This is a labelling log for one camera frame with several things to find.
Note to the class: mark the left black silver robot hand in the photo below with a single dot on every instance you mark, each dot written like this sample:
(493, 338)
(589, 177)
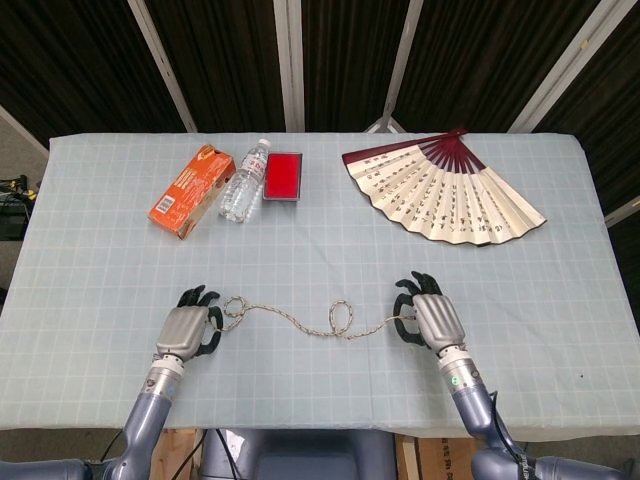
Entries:
(182, 330)

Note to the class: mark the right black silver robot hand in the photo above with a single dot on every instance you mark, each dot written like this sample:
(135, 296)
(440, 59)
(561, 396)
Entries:
(440, 322)

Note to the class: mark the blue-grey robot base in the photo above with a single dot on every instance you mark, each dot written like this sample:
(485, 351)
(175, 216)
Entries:
(300, 455)

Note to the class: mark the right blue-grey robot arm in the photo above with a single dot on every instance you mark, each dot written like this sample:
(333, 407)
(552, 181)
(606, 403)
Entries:
(475, 405)

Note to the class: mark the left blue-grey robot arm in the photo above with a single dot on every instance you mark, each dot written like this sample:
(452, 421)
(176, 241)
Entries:
(145, 415)

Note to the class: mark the paper folding fan with calligraphy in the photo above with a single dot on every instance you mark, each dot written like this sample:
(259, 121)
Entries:
(450, 200)

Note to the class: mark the plywood crate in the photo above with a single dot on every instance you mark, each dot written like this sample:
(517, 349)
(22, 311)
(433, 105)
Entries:
(180, 455)

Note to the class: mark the light blue checked tablecloth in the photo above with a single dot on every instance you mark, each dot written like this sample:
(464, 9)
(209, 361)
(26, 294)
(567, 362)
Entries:
(320, 260)

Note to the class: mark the brown cardboard box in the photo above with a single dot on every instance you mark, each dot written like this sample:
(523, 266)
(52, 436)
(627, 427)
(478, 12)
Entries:
(442, 460)

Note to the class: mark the light wooden plank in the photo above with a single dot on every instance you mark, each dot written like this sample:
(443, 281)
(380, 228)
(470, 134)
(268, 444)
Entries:
(406, 457)

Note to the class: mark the orange carton box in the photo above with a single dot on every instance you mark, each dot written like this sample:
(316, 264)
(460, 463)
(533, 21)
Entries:
(192, 190)

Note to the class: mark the clear plastic water bottle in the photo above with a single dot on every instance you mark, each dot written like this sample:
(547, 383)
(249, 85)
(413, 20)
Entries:
(242, 185)

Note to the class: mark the red ink pad box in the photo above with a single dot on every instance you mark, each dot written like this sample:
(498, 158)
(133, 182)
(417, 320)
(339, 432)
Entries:
(282, 175)

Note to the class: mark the black equipment with yellow clips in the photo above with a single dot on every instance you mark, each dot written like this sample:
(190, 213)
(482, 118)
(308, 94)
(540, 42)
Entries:
(12, 215)

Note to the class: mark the white metal frame bar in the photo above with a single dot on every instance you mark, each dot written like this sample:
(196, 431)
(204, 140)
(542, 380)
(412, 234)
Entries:
(162, 60)
(290, 65)
(560, 65)
(22, 127)
(622, 211)
(402, 60)

